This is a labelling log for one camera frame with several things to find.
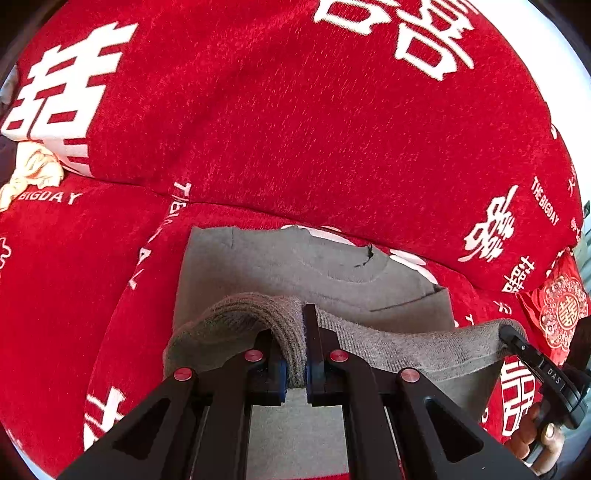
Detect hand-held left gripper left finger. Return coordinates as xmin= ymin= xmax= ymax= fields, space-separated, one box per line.
xmin=58 ymin=328 xmax=289 ymax=480

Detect person's right hand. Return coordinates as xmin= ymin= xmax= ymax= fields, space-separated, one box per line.
xmin=505 ymin=405 xmax=565 ymax=476

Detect cream crumpled cloth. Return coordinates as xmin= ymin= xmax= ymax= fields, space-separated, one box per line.
xmin=0 ymin=142 xmax=65 ymax=213

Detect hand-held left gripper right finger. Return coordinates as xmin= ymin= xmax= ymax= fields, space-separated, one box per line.
xmin=302 ymin=304 xmax=539 ymax=480

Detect red patterned cushion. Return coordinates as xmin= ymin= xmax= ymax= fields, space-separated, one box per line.
xmin=517 ymin=249 xmax=591 ymax=370

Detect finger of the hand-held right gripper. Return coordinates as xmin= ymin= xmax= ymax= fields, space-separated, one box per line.
xmin=499 ymin=325 xmax=561 ymax=393

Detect red printed sofa cover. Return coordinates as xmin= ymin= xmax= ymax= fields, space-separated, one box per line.
xmin=0 ymin=0 xmax=591 ymax=480

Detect grey knit sweater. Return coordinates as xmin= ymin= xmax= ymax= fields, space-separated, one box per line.
xmin=164 ymin=225 xmax=529 ymax=476

